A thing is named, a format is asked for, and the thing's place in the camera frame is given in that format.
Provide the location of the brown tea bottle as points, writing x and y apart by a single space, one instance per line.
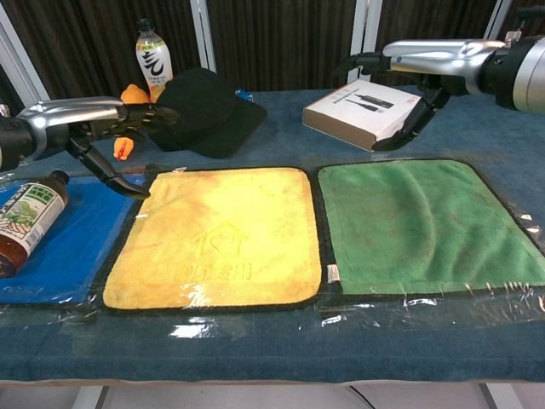
32 217

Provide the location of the clear plastic sheet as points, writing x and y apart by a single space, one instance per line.
255 319

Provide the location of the black baseball cap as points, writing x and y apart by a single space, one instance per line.
204 115

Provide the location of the clear white-label drink bottle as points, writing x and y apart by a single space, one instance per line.
153 59

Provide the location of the white cardboard box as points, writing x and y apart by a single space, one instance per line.
357 113

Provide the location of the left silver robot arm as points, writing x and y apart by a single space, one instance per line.
10 140

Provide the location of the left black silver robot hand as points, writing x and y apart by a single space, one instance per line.
64 117

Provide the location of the yellow cloth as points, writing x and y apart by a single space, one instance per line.
238 221

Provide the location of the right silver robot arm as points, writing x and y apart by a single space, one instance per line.
526 72

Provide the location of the blue table cover cloth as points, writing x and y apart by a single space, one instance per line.
272 358

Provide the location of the orange rubber chicken toy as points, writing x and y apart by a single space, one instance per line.
135 94

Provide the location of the white table leg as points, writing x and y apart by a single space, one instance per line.
496 396
87 397

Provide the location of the green cloth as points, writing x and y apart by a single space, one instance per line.
426 230

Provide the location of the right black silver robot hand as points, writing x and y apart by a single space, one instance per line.
434 57

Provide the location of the white partition frame post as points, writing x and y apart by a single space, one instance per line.
21 64
366 25
203 34
498 19

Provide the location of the small blue packet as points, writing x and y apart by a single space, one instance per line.
244 95

